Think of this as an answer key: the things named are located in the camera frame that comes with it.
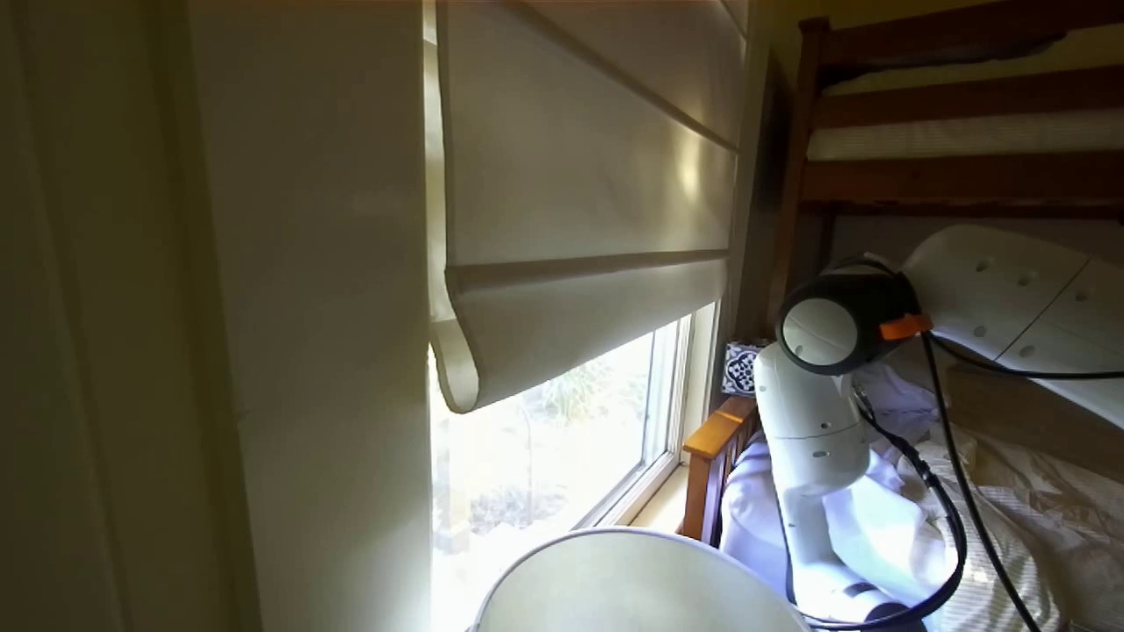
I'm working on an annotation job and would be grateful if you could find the white table lamp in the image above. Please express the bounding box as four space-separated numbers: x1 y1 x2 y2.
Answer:
472 531 806 632

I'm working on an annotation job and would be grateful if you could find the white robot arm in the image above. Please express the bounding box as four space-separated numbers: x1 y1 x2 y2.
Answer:
753 226 1124 632

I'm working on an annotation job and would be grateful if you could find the cream roman window blind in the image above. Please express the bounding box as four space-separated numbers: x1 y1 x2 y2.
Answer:
428 0 745 412

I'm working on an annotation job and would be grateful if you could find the blue patterned pillow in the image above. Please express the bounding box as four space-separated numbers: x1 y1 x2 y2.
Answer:
719 340 760 397

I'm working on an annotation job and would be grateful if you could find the white crumpled bed sheet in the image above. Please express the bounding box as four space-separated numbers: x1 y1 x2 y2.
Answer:
714 361 1124 632

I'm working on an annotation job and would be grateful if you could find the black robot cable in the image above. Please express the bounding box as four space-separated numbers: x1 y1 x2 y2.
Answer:
841 331 1124 632

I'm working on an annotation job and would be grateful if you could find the wooden bunk bed frame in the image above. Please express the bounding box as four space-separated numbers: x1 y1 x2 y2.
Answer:
676 0 1124 549

